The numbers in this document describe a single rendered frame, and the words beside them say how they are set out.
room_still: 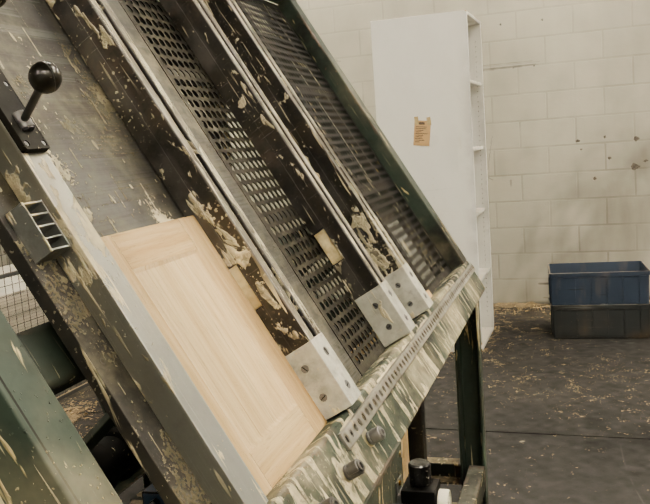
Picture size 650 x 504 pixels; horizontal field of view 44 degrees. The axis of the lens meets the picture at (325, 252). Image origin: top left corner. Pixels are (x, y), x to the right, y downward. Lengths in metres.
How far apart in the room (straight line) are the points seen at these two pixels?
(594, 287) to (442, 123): 1.41
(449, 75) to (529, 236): 1.84
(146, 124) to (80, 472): 0.71
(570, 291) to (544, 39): 1.98
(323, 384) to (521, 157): 5.07
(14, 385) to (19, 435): 0.05
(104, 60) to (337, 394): 0.67
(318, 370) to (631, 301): 4.15
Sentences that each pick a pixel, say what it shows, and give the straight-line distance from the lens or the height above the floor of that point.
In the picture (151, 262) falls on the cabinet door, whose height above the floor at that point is 1.19.
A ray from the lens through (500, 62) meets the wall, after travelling 6.32.
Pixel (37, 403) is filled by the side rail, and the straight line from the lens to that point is 0.83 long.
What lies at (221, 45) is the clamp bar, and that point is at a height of 1.57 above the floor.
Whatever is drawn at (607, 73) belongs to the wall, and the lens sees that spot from 6.27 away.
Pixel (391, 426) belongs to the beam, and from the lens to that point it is 1.49.
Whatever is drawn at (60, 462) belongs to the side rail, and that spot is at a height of 1.07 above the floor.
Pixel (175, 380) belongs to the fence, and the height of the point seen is 1.07.
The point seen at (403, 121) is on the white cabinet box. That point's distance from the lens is 4.99.
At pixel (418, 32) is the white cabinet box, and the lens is 5.00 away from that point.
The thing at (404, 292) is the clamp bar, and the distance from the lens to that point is 2.02.
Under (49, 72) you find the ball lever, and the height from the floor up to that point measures 1.45.
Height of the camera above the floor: 1.34
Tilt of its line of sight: 8 degrees down
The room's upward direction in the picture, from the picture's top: 4 degrees counter-clockwise
